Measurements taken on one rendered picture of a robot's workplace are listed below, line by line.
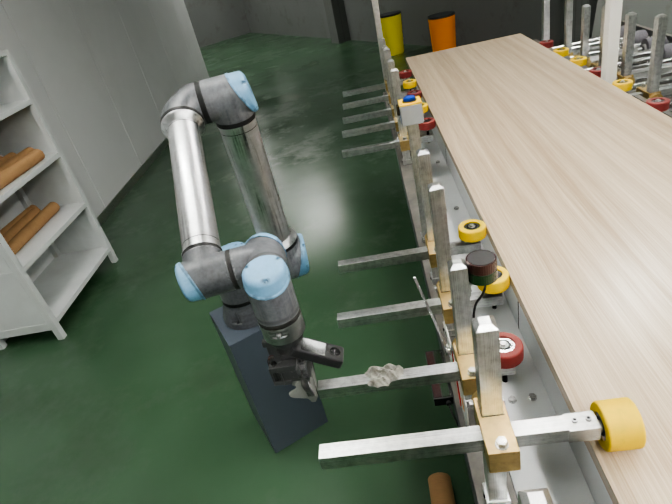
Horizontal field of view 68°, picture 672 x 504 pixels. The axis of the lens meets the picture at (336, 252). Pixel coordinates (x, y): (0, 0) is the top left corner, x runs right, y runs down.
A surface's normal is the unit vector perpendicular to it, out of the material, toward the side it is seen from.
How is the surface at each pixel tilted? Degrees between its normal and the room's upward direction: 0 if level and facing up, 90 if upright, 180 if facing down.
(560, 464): 0
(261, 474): 0
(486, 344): 90
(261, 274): 5
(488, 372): 90
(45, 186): 90
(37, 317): 90
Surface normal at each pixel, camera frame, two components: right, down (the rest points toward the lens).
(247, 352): 0.49, 0.37
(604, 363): -0.21, -0.83
